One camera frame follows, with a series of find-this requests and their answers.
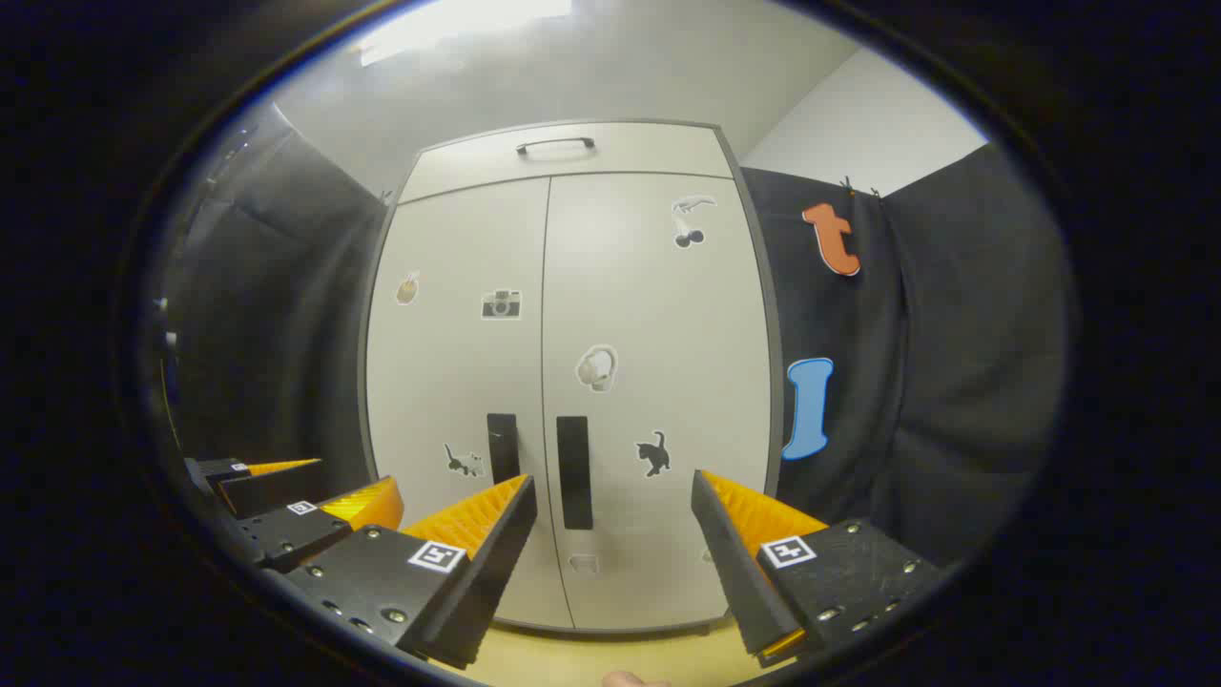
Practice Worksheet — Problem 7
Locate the ceiling light panel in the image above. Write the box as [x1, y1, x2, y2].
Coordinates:
[358, 0, 573, 68]

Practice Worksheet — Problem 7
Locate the black backdrop cloth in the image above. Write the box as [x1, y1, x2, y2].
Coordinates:
[878, 143, 1074, 573]
[157, 103, 392, 497]
[740, 167, 917, 535]

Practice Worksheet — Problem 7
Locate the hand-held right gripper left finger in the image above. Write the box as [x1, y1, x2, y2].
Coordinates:
[283, 472, 538, 671]

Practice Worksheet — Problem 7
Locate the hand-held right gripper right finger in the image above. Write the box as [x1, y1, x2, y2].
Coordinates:
[691, 468, 947, 669]

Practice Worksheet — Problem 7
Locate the white double-door shoe cabinet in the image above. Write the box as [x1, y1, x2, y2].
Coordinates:
[358, 119, 785, 635]

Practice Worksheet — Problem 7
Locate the white cabinet door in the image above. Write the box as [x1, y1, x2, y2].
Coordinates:
[365, 177, 573, 631]
[542, 172, 774, 633]

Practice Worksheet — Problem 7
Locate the black door handle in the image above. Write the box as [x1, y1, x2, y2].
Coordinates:
[556, 416, 594, 531]
[486, 413, 521, 485]

